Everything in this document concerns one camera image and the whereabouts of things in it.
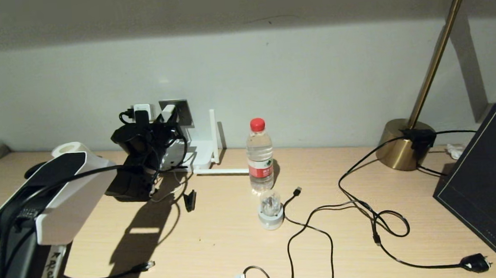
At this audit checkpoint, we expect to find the white router with antennas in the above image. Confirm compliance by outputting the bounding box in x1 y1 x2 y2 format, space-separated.
159 107 251 181

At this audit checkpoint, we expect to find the black lamp power cord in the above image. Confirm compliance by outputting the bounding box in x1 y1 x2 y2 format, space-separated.
335 127 493 278

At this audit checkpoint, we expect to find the small black clip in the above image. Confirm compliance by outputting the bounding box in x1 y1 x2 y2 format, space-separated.
183 190 198 213

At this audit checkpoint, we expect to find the small glass dome night light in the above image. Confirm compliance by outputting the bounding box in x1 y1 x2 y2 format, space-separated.
256 190 286 231

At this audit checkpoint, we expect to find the grey wall socket plate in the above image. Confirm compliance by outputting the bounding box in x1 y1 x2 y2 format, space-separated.
159 98 194 129

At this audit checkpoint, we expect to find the white power cord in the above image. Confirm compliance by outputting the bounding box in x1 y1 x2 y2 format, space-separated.
150 172 189 204

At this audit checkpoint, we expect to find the white toilet paper roll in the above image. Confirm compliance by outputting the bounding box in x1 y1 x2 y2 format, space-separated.
51 140 101 164

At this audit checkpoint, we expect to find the black ethernet cable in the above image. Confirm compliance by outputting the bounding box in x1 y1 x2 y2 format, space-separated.
63 260 157 278

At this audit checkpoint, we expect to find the white power adapter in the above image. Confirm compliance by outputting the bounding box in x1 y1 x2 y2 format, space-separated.
161 104 178 124

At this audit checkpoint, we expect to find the black lamp switch box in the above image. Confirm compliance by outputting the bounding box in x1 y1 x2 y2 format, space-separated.
402 127 438 150

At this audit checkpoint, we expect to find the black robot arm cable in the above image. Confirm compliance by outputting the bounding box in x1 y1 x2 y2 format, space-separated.
0 105 196 244

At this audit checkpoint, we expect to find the brass desk lamp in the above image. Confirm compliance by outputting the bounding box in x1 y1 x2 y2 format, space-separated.
365 0 496 173

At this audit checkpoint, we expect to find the black USB cable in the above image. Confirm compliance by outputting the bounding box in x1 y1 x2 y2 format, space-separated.
281 181 383 278

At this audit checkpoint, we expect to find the crumpled white tissue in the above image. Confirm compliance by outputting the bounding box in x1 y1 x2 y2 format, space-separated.
446 141 466 160

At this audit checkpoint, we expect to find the clear water bottle red cap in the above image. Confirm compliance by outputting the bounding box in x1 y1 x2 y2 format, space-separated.
244 117 277 194

